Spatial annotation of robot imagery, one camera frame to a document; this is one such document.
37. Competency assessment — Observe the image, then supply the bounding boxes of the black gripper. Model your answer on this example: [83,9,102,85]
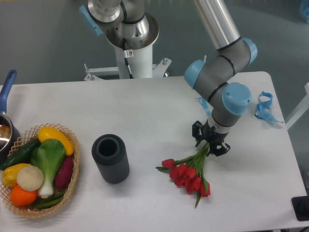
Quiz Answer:
[192,121,231,157]

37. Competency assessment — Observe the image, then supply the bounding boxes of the red tulip bouquet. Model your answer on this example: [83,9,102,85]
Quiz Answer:
[156,143,211,207]

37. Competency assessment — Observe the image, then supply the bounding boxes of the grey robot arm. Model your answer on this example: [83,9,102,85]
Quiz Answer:
[79,0,257,156]

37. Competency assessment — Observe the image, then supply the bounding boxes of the blue ribbon strip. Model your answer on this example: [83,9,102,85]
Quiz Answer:
[196,97,211,116]

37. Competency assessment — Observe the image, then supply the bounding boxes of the tangled blue ribbon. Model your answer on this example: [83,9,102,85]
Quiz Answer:
[254,91,284,123]

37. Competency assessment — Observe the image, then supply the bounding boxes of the dark grey ribbed vase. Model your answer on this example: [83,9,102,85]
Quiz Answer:
[91,134,130,184]

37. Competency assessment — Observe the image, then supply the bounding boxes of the black device at edge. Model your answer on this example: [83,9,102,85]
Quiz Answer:
[291,196,309,221]

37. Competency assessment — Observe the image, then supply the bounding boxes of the purple sweet potato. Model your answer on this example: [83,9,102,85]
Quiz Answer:
[54,156,73,189]

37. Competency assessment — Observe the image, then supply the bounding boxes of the blue object top corner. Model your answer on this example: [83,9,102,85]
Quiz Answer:
[299,5,309,23]

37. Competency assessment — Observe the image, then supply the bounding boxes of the green bok choy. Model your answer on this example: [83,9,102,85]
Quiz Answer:
[30,139,66,199]

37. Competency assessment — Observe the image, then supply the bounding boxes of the woven wicker basket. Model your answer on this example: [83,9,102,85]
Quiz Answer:
[0,123,81,218]

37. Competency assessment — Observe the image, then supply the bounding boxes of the green pea pods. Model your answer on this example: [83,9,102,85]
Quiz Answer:
[34,191,65,210]

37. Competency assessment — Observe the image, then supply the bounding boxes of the cream white garlic bulb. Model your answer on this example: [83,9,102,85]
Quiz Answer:
[16,165,44,191]

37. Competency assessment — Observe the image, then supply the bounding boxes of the dark green cucumber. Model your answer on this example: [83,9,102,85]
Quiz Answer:
[0,138,41,171]

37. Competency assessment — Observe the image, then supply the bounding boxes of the orange fruit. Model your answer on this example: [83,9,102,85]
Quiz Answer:
[10,185,37,206]

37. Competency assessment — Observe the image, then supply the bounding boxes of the yellow bell pepper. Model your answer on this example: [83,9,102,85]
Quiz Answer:
[1,163,30,187]

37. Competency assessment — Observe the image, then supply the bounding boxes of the white frame bar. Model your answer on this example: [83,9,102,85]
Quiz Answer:
[285,83,309,130]

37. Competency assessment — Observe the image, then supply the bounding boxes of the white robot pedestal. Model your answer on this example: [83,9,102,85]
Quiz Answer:
[84,43,172,81]

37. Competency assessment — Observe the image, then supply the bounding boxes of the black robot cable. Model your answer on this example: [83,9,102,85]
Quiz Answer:
[122,37,134,79]

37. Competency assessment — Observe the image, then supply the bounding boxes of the blue handled saucepan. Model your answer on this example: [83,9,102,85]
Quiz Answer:
[0,70,20,164]

